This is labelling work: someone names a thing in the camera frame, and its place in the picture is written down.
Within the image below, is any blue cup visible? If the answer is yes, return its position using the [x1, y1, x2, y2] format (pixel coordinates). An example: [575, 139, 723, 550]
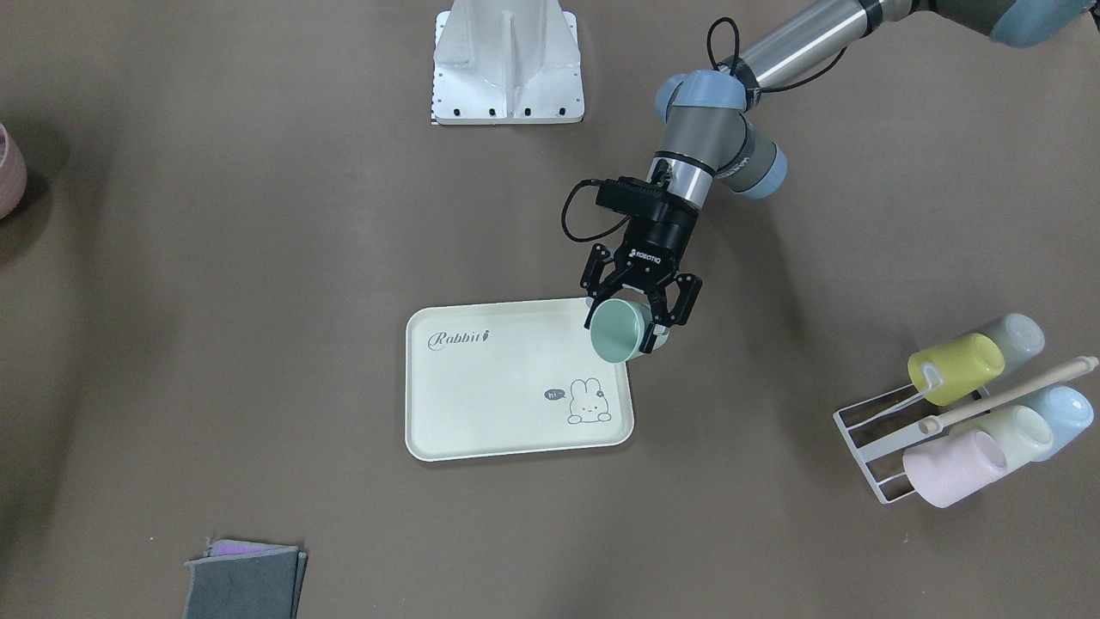
[1015, 384, 1095, 462]

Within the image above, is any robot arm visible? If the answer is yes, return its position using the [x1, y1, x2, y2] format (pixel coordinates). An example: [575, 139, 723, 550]
[578, 1, 1097, 364]

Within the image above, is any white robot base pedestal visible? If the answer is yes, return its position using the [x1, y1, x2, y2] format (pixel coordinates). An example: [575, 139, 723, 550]
[430, 1, 585, 126]

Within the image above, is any pink bowl with ice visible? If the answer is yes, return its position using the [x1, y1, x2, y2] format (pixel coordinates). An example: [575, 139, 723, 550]
[0, 125, 28, 218]

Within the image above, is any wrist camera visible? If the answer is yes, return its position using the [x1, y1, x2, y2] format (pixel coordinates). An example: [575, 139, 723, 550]
[595, 177, 670, 222]

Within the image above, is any white wire cup rack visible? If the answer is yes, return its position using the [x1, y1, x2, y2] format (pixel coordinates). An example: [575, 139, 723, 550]
[832, 356, 1097, 505]

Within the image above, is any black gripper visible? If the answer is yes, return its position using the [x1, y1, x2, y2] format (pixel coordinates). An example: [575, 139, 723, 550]
[580, 201, 703, 355]

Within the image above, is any green cup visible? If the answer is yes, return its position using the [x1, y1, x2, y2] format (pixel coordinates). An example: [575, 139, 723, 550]
[589, 298, 652, 364]

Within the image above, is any yellow cup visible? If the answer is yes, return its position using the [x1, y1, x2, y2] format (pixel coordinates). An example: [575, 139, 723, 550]
[908, 332, 1005, 407]

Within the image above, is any grey folded cloth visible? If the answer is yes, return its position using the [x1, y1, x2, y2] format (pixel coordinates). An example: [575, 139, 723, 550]
[182, 538, 308, 618]

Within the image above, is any cream rabbit tray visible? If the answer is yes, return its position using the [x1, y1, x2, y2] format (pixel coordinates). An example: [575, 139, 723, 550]
[404, 297, 635, 463]

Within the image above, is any pink cup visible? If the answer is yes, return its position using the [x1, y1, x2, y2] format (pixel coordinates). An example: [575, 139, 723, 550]
[902, 430, 1007, 508]

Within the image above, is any grey cup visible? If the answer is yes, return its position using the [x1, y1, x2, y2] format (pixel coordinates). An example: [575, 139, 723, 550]
[975, 313, 1046, 379]

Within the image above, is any white cup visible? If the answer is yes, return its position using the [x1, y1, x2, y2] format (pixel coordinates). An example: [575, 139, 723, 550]
[952, 405, 1054, 474]

